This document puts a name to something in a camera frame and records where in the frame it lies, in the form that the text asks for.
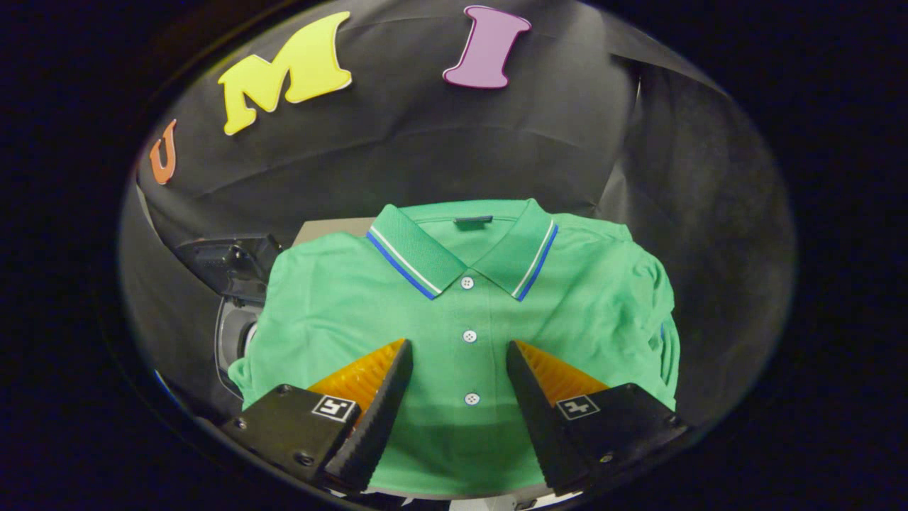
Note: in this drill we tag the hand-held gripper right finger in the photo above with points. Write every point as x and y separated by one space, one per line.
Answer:
539 426

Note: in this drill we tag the dark washing machine lid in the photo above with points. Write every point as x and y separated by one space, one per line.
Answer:
227 266

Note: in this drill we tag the beige cabinet with dark top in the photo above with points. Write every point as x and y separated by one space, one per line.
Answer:
333 231

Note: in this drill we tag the green polo shirt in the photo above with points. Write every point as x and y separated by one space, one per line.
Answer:
454 319

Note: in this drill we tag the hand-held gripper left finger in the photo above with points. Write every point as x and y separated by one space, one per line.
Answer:
372 426

